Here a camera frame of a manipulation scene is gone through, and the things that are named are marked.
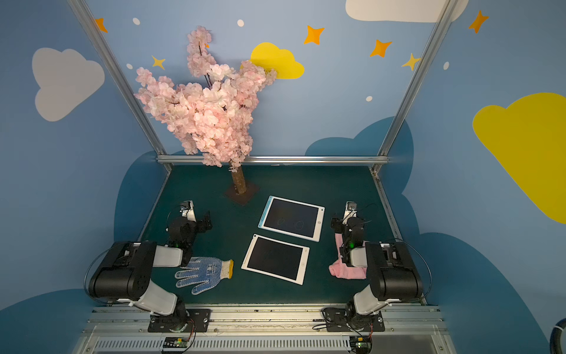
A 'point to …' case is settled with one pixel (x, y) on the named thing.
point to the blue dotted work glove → (203, 273)
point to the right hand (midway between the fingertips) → (349, 211)
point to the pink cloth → (340, 270)
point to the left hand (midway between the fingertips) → (197, 210)
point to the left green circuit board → (175, 342)
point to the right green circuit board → (361, 344)
